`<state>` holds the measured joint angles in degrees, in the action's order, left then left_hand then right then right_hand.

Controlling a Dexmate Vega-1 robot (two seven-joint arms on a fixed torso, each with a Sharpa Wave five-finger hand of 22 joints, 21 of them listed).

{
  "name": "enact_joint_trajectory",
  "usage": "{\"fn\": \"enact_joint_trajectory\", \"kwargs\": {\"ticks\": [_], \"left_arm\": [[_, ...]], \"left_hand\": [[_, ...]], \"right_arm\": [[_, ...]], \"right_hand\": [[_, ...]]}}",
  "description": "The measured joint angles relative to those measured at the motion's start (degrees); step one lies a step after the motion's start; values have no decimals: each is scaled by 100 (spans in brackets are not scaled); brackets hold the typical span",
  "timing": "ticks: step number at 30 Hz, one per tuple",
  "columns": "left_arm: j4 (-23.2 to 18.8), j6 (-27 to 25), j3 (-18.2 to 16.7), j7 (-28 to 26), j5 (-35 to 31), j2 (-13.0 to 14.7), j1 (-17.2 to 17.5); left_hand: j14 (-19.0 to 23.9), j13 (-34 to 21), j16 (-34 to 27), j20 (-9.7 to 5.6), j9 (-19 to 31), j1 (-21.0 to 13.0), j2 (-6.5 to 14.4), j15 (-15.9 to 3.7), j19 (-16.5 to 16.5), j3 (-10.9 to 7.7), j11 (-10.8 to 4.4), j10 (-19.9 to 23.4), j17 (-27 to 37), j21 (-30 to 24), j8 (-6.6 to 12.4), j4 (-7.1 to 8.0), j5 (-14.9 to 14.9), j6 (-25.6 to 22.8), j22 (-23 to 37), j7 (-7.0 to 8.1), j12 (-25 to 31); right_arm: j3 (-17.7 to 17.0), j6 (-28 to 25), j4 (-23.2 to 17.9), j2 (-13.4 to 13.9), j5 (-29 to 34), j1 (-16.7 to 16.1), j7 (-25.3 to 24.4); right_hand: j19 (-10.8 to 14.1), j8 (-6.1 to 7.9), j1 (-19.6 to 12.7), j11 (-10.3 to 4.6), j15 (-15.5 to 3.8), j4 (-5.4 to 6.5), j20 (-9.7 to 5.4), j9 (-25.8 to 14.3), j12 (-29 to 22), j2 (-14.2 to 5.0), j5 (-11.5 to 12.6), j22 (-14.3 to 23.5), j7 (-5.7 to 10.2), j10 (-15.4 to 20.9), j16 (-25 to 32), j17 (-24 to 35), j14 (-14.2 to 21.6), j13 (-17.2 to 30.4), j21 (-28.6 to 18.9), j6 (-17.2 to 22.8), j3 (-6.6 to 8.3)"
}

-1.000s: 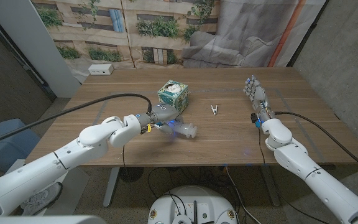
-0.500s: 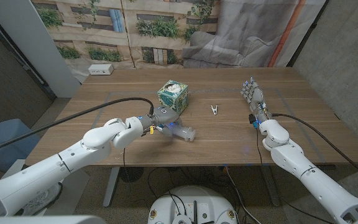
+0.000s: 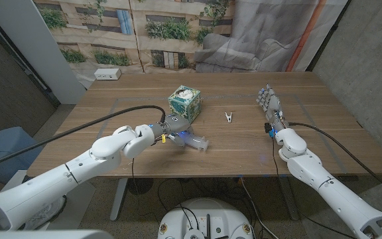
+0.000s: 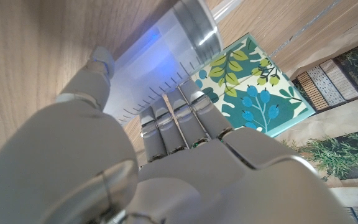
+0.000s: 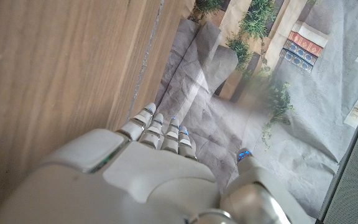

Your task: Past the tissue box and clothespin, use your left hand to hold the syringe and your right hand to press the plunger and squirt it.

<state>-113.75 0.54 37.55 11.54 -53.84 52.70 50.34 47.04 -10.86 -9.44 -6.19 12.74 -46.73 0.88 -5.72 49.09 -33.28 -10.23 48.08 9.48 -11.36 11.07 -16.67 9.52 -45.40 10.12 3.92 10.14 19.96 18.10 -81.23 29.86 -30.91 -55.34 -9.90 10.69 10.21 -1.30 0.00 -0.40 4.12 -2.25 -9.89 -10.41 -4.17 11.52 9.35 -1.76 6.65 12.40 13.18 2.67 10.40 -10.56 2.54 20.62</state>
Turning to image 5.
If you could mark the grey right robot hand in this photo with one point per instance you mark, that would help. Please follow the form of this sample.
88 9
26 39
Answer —
120 186

